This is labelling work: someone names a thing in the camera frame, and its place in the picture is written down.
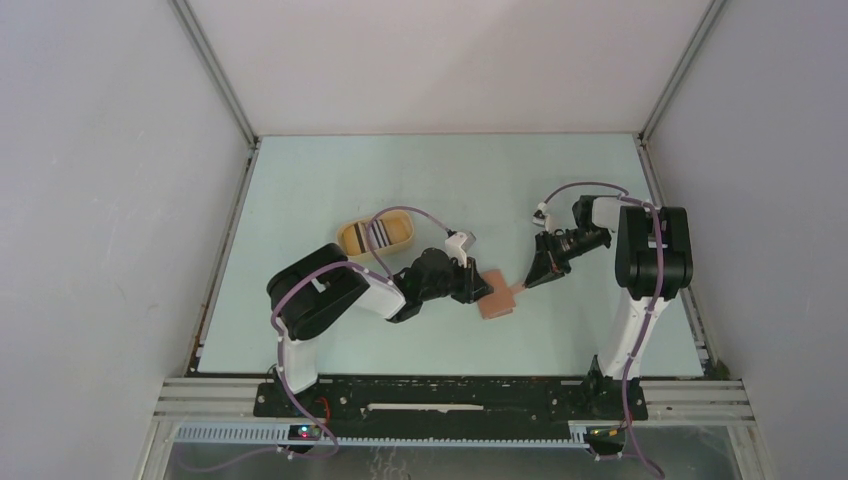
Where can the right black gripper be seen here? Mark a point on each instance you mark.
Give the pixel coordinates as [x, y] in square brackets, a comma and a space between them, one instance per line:
[547, 252]

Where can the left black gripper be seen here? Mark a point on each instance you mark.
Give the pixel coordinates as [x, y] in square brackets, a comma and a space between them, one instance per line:
[472, 285]

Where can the brown leather card holder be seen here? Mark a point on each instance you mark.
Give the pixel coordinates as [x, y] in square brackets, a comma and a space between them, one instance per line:
[502, 301]

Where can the yellow oval card tray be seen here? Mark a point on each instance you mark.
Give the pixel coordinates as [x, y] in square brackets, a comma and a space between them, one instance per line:
[391, 233]

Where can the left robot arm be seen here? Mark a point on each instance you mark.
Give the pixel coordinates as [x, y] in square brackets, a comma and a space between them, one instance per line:
[311, 295]

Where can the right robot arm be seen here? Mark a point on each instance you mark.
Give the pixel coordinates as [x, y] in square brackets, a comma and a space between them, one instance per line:
[653, 262]

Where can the cards in tray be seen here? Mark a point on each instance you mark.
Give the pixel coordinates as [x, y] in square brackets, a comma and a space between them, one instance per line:
[371, 235]

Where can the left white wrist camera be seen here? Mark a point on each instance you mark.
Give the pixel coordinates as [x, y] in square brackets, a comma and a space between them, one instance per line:
[457, 245]

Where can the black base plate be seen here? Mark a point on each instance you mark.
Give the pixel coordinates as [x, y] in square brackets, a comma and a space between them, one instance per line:
[441, 408]

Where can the grey cable duct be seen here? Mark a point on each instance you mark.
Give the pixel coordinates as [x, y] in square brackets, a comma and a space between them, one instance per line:
[279, 435]

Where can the aluminium frame rail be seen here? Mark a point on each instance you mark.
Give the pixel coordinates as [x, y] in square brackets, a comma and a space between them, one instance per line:
[669, 402]

